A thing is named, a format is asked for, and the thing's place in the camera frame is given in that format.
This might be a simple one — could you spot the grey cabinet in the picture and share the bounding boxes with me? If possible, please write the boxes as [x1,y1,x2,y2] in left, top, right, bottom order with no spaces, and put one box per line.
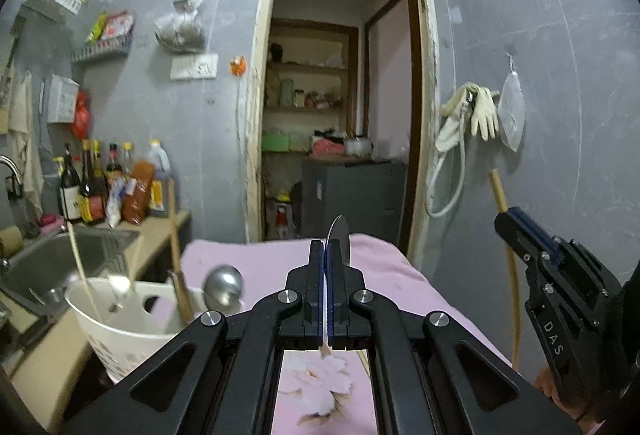
[301,158,407,249]

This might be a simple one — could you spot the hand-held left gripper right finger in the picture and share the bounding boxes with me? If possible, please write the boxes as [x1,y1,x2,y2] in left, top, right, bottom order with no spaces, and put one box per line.
[326,239,584,435]

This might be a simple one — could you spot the beige kitchen counter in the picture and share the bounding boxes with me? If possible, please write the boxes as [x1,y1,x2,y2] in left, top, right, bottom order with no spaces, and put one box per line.
[10,209,194,432]

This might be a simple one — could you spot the cream rubber glove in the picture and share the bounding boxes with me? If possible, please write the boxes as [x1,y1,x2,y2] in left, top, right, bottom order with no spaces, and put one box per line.
[483,88,500,140]
[471,87,490,138]

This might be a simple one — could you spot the red snack packet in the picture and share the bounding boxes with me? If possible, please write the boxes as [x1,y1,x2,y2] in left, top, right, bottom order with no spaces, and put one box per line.
[102,12,135,41]

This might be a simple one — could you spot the worn door frame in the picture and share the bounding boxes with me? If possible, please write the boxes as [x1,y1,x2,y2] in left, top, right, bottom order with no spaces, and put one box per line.
[244,0,442,266]

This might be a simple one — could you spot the white plastic utensil holder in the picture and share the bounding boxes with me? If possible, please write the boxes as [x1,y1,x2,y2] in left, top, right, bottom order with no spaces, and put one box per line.
[65,277,212,385]

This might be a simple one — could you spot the cooking oil jug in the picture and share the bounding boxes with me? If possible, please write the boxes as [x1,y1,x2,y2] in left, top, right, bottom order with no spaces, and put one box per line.
[147,138,172,219]

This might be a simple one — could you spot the grey wall shelf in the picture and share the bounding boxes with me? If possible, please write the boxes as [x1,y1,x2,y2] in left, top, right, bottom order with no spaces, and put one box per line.
[71,35,134,64]

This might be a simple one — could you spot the pink blanket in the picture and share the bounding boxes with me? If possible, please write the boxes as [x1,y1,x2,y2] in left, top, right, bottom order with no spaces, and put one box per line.
[150,235,514,435]

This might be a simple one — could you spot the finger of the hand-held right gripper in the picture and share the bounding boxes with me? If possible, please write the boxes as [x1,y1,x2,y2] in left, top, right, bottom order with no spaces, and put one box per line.
[494,211,544,269]
[510,208,569,257]

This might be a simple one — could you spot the white box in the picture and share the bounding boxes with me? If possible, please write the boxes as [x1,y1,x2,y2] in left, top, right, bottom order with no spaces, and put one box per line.
[45,73,81,124]

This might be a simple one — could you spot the green snack packet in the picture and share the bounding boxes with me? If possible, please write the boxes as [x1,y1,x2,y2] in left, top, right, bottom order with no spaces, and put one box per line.
[85,12,109,44]

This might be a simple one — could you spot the steel sink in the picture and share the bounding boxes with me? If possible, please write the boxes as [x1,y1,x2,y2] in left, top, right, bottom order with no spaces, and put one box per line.
[0,227,142,317]

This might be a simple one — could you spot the green box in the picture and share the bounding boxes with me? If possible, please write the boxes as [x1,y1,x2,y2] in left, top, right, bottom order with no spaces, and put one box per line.
[262,129,291,152]

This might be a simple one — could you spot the hanging clear plastic bag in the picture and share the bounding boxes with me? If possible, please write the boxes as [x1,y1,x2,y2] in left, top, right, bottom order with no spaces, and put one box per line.
[153,0,207,55]

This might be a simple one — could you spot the orange seasoning packet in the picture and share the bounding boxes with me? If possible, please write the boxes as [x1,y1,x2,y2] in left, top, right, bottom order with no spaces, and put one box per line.
[122,158,156,225]

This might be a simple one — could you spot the dark glass bottle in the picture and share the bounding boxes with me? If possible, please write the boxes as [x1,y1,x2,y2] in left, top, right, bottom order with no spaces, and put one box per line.
[58,143,84,224]

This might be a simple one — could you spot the dark sauce bottle red cap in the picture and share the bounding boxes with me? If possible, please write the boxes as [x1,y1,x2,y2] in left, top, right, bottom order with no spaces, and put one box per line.
[105,143,124,196]

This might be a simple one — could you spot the metal pot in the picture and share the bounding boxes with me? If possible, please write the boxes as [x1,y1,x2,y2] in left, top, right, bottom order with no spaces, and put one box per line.
[344,137,374,156]

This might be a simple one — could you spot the white shower hose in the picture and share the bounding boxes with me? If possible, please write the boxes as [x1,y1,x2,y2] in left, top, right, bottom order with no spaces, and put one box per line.
[425,95,474,219]

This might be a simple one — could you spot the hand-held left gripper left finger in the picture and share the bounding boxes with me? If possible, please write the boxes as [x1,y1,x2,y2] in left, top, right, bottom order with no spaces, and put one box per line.
[62,239,326,435]

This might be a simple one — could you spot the metal faucet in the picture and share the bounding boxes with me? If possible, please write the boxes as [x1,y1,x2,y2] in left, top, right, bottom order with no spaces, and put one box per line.
[0,154,25,202]

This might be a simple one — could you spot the metal spoon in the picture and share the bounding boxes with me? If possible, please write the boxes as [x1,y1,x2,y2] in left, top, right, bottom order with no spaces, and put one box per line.
[202,264,245,314]
[327,215,354,269]
[107,275,134,314]

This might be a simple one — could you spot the person's right hand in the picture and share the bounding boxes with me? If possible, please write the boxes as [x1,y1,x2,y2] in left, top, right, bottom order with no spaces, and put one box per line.
[533,365,602,424]

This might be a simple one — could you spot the red plastic bag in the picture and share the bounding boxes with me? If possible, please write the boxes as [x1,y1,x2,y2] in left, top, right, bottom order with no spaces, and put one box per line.
[69,90,94,141]

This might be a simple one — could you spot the beige hanging towel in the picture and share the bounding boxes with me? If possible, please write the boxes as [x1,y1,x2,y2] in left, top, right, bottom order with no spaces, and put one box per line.
[7,69,46,216]

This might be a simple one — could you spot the pink cloth bundle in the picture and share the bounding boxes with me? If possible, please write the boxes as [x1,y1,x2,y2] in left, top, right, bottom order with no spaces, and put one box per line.
[312,138,346,157]

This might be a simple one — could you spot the white switch panel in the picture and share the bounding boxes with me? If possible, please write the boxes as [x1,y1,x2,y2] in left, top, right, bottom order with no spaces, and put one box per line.
[169,53,220,81]

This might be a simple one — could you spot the wooden shelf unit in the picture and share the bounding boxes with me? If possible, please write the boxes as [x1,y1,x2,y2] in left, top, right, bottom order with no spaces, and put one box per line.
[262,18,361,156]

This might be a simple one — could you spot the white mesh bag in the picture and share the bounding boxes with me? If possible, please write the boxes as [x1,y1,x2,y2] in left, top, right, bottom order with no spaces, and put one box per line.
[497,69,527,152]

